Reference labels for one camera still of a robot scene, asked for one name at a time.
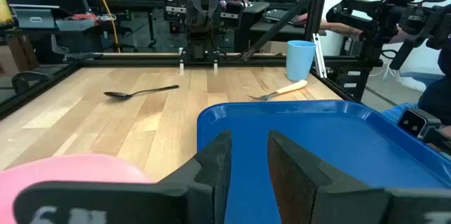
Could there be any black controller box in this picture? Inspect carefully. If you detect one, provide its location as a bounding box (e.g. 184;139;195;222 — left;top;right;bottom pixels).
333;35;383;101

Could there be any black office chair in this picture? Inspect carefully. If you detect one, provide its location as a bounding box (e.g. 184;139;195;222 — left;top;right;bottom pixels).
11;70;53;94

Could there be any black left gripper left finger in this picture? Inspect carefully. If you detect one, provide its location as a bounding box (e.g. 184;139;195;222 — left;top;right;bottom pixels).
13;130;233;224

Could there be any black spoon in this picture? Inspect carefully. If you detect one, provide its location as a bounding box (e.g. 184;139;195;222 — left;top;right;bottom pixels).
103;84;180;101

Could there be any light blue plastic cup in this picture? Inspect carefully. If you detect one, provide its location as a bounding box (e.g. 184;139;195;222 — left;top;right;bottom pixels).
285;39;317;82

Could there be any yellow extension cable with plug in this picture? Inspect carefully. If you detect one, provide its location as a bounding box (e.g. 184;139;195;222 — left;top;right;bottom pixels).
89;0;121;53

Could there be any grey plastic bin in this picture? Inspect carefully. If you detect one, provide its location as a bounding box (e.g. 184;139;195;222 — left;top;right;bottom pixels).
55;17;95;32

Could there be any blue plastic tray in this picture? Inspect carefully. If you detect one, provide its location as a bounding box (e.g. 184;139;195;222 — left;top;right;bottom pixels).
196;99;451;224

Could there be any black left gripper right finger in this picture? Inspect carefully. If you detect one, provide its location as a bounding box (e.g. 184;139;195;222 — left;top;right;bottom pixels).
266;130;451;224

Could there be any person's forearm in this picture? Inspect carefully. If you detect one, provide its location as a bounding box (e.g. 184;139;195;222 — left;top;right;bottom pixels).
297;12;364;37

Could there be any black desk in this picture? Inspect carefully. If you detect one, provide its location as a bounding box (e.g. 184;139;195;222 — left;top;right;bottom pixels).
242;1;327;42

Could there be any grey laptop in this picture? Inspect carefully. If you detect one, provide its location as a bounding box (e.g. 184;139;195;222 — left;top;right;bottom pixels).
8;4;61;30

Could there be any black keyboard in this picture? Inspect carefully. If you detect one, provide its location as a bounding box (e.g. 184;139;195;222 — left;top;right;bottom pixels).
264;8;300;25

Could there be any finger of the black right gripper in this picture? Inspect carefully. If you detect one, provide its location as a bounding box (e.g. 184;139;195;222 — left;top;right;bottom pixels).
163;0;204;28
206;0;245;30

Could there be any black stereo camera box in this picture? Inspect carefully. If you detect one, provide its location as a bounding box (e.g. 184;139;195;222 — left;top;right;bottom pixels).
397;108;442;139

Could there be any fork with cream handle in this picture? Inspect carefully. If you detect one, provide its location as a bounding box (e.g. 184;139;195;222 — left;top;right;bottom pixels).
247;79;309;102

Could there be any person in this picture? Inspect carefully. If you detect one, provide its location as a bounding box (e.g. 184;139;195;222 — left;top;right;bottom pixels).
387;26;451;126

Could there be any monitor with yellow screen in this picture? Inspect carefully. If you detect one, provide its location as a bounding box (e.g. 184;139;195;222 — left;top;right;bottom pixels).
0;0;15;30

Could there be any pink round plate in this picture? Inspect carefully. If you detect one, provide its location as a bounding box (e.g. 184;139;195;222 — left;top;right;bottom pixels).
0;153;154;224

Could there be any silver metal strut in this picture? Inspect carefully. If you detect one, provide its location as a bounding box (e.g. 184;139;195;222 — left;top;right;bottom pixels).
312;32;328;79

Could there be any black aluminium table frame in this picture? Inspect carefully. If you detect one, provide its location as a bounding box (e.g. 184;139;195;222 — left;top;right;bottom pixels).
0;0;383;119

